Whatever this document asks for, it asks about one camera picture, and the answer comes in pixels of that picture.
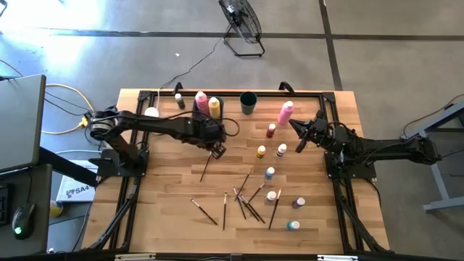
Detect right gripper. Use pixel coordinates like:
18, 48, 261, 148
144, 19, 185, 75
289, 109, 333, 153

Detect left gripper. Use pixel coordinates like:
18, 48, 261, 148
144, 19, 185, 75
191, 115, 228, 160

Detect large pink paint bottle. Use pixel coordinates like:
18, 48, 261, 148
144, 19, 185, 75
277, 100, 295, 127
194, 90, 211, 117

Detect large yellow paint bottle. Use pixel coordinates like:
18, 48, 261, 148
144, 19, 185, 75
207, 96, 222, 120

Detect grey-teal plastic bin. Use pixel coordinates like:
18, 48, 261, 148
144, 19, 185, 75
191, 94, 225, 123

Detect black paintbrush golden tip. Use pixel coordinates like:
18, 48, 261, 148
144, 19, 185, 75
234, 166, 254, 202

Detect teal ribbed plastic cup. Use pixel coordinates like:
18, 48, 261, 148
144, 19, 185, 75
239, 91, 258, 116

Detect black paintbrush silver ferrule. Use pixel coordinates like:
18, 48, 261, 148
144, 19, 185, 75
248, 182, 266, 204

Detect long black paintbrushes right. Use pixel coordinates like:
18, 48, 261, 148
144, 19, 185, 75
238, 194, 261, 223

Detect loose paintbrushes on table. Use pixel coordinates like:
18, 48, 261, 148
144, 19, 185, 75
268, 186, 283, 231

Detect black floor fan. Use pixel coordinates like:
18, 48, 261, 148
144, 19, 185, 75
217, 0, 266, 58

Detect white aluminium extrusion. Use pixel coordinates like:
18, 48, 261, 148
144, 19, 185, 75
316, 254, 360, 261
114, 253, 157, 261

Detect white printed box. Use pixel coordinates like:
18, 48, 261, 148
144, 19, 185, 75
55, 159, 99, 204

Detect yellow round object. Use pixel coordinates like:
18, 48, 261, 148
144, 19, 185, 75
49, 199, 65, 219

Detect black desk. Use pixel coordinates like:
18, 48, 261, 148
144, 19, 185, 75
0, 162, 54, 259

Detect black computer mouse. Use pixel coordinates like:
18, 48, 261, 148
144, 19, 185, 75
11, 202, 36, 241

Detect black keyboard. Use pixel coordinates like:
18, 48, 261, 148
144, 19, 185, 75
0, 183, 11, 227

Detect black aluminium table frame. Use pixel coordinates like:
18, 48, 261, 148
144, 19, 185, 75
81, 88, 392, 254

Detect thin black fan cable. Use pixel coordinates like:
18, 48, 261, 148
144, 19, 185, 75
160, 34, 233, 90

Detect yellow extension cable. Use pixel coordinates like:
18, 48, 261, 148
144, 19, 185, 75
41, 82, 96, 136

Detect grey metal table frame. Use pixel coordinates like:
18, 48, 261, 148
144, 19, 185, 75
399, 101, 464, 214

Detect black floor cable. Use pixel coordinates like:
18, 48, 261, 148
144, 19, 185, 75
401, 93, 464, 128

